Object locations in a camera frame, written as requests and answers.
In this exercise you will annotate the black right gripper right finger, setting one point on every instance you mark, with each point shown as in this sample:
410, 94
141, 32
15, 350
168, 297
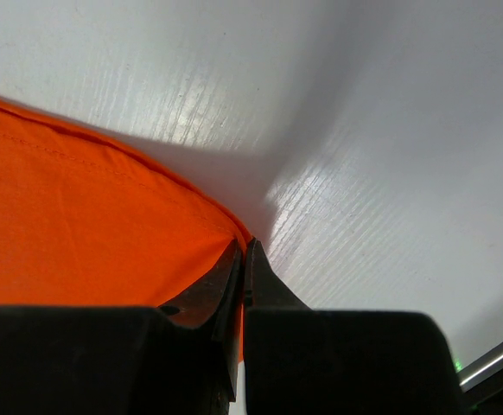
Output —
304, 361

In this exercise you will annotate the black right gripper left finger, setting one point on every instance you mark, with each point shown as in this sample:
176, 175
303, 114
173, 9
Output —
177, 358

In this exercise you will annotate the orange t shirt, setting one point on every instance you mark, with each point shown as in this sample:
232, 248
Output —
87, 220

